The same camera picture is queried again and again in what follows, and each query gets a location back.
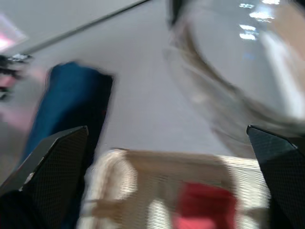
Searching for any navy blue cloth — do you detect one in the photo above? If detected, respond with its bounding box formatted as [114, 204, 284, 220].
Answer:
[22, 61, 114, 177]

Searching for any red cloth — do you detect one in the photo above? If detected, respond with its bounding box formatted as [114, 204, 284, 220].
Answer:
[173, 182, 239, 229]

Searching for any pale woven basket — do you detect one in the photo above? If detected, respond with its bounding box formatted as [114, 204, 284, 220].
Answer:
[76, 147, 274, 229]

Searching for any round glass washer door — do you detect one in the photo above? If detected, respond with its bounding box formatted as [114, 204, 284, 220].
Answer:
[163, 0, 305, 146]

